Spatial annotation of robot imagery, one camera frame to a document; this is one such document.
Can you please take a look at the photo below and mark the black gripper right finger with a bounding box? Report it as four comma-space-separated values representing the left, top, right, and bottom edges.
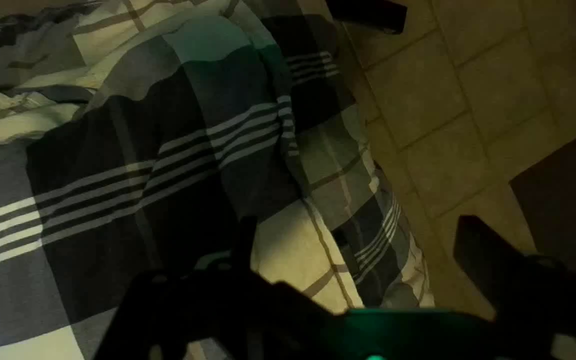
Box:
452, 214, 545, 319

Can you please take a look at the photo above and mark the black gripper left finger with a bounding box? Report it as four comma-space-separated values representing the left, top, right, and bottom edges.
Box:
234, 214, 262, 274

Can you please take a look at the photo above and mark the dark floor mat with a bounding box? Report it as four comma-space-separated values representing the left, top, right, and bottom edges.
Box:
506, 124, 576, 268

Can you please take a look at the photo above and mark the plaid comforter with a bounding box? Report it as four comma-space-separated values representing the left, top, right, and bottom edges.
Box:
0, 0, 436, 360

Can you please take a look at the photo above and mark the dark flat object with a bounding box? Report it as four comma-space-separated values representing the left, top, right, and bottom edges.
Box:
326, 0, 410, 35

